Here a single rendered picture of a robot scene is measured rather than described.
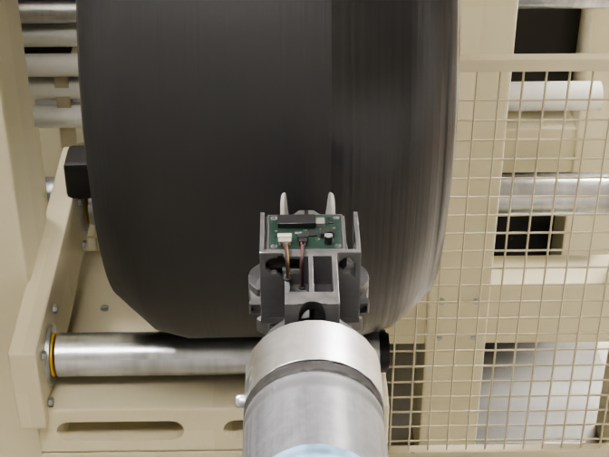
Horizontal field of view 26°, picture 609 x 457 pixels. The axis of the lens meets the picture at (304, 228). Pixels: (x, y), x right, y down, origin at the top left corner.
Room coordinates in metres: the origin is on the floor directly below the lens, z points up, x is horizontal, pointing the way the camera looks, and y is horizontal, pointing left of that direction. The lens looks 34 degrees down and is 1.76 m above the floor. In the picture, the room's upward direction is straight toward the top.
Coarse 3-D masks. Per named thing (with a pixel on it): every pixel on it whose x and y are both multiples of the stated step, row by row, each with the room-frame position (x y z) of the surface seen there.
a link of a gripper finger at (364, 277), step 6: (348, 258) 0.82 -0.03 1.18; (366, 270) 0.81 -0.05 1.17; (366, 276) 0.80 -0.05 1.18; (366, 282) 0.79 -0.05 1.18; (360, 288) 0.79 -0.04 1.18; (366, 288) 0.79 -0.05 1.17; (360, 294) 0.79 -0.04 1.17; (366, 294) 0.79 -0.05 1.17; (360, 300) 0.78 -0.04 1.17; (366, 300) 0.78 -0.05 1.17; (360, 306) 0.78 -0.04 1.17; (366, 306) 0.78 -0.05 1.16; (360, 312) 0.78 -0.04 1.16; (366, 312) 0.78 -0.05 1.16
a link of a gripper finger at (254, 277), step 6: (258, 264) 0.83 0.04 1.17; (252, 270) 0.81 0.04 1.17; (258, 270) 0.81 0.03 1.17; (252, 276) 0.80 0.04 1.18; (258, 276) 0.80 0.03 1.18; (252, 282) 0.79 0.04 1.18; (258, 282) 0.79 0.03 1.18; (252, 288) 0.79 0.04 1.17; (258, 288) 0.79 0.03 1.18; (252, 294) 0.79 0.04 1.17; (258, 294) 0.78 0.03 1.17; (252, 300) 0.78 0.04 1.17; (258, 300) 0.78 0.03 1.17; (252, 306) 0.78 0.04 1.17; (258, 306) 0.78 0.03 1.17; (252, 312) 0.77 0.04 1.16; (258, 312) 0.78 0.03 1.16
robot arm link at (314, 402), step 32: (256, 384) 0.63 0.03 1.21; (288, 384) 0.62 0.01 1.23; (320, 384) 0.61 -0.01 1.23; (352, 384) 0.62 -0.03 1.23; (256, 416) 0.60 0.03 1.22; (288, 416) 0.59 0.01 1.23; (320, 416) 0.58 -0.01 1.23; (352, 416) 0.59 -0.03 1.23; (256, 448) 0.57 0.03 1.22; (288, 448) 0.56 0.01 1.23; (320, 448) 0.55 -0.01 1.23; (352, 448) 0.56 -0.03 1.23; (384, 448) 0.59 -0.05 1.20
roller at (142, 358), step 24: (72, 336) 1.05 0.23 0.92; (96, 336) 1.05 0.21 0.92; (120, 336) 1.05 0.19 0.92; (144, 336) 1.05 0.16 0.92; (168, 336) 1.05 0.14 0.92; (384, 336) 1.05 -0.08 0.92; (72, 360) 1.03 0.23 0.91; (96, 360) 1.03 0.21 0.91; (120, 360) 1.03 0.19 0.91; (144, 360) 1.03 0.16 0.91; (168, 360) 1.03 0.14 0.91; (192, 360) 1.03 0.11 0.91; (216, 360) 1.03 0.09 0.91; (240, 360) 1.03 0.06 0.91; (384, 360) 1.03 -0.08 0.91
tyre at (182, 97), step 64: (128, 0) 0.94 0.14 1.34; (192, 0) 0.93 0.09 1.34; (256, 0) 0.93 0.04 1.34; (320, 0) 0.93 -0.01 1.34; (384, 0) 0.94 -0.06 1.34; (448, 0) 0.97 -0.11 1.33; (128, 64) 0.92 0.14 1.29; (192, 64) 0.91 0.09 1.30; (256, 64) 0.91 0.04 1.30; (320, 64) 0.91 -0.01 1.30; (384, 64) 0.91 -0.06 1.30; (448, 64) 0.95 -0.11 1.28; (128, 128) 0.90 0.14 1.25; (192, 128) 0.90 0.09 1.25; (256, 128) 0.90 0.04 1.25; (320, 128) 0.90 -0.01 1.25; (384, 128) 0.90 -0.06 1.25; (448, 128) 0.93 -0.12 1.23; (128, 192) 0.90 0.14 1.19; (192, 192) 0.89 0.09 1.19; (256, 192) 0.89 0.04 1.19; (320, 192) 0.89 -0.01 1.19; (384, 192) 0.90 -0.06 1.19; (448, 192) 0.94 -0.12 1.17; (128, 256) 0.92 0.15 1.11; (192, 256) 0.90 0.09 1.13; (256, 256) 0.90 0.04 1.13; (384, 256) 0.91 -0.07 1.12; (192, 320) 0.94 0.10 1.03; (384, 320) 0.96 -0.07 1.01
